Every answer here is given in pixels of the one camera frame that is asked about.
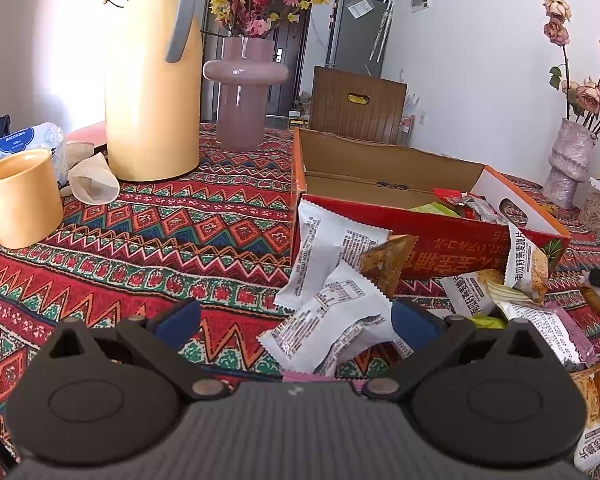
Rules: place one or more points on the wooden chair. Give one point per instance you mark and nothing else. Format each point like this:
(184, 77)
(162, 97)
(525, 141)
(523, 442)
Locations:
(355, 110)

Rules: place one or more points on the grey refrigerator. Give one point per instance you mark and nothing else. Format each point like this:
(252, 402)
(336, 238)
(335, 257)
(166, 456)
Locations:
(355, 40)

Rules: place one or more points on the white folded umbrella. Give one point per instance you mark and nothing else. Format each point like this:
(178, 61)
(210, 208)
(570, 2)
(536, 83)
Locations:
(382, 30)

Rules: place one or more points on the pile of assorted snack packets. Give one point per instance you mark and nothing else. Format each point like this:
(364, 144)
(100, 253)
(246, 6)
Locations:
(475, 207)

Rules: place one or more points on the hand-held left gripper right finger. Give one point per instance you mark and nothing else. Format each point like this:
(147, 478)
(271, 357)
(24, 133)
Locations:
(412, 320)

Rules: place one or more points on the white blue tissue pack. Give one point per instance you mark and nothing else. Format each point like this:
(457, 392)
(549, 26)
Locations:
(25, 137)

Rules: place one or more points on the patterned tablecloth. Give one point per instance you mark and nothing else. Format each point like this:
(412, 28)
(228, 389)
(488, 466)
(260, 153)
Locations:
(155, 240)

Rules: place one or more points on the cracker print snack packet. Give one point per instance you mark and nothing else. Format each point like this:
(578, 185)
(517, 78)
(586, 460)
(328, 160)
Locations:
(597, 405)
(472, 287)
(530, 265)

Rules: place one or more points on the beige paper cup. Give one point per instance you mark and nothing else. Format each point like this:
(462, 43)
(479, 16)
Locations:
(77, 152)
(92, 182)

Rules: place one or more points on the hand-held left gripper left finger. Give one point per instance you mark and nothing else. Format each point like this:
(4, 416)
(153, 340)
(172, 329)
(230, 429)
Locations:
(177, 320)

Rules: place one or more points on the yellow mug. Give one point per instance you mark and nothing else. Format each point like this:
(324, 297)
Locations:
(25, 210)

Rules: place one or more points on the smooth pink vase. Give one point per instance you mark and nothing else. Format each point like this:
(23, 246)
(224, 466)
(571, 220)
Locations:
(240, 110)

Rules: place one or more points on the pink snack packet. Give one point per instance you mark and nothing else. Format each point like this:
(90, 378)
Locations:
(300, 376)

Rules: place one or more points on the dried pink roses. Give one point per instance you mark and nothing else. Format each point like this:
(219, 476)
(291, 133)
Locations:
(587, 92)

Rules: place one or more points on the white purple snack packet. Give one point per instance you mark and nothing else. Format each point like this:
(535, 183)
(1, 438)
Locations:
(550, 325)

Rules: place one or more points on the yellow-green snack packet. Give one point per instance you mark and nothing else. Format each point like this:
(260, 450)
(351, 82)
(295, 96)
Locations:
(490, 321)
(432, 209)

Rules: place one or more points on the textured pink vase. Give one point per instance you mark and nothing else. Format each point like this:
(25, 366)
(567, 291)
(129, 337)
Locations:
(570, 160)

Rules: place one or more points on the dark entrance door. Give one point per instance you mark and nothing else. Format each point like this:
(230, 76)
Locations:
(287, 75)

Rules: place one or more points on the red cardboard box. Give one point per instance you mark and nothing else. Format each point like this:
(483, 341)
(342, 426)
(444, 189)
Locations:
(380, 170)

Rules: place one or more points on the white paper sheet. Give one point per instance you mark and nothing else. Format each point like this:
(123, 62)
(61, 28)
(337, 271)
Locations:
(360, 8)

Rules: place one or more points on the yellow thermos jug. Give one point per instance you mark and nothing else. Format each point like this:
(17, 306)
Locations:
(150, 110)

